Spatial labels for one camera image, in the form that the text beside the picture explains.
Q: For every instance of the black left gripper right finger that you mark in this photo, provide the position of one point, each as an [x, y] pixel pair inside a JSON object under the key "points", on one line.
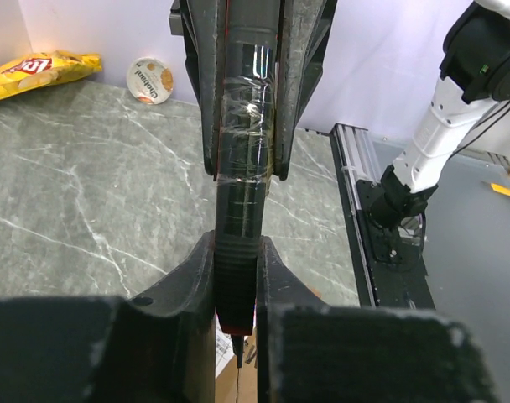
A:
{"points": [[309, 351]]}

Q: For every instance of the Chobani yogurt cup right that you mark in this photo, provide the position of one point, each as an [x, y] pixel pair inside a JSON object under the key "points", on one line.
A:
{"points": [[150, 81]]}

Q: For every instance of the yellow Lays chips bag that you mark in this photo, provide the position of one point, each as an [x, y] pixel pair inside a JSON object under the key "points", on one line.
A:
{"points": [[44, 69]]}

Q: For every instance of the brown cardboard express box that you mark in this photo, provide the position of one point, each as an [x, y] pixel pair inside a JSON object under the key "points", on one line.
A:
{"points": [[235, 384]]}

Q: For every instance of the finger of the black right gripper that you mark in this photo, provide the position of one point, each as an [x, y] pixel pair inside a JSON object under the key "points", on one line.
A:
{"points": [[303, 37], [204, 26]]}

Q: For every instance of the red black utility knife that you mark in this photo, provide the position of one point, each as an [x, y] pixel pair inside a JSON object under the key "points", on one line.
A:
{"points": [[243, 210]]}

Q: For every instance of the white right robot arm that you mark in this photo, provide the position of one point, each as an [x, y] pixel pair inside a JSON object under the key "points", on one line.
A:
{"points": [[474, 78]]}

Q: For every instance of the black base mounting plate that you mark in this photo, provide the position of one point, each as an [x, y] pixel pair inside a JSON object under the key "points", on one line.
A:
{"points": [[393, 266]]}

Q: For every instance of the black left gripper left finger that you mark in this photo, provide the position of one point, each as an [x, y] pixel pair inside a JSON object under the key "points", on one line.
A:
{"points": [[156, 347]]}

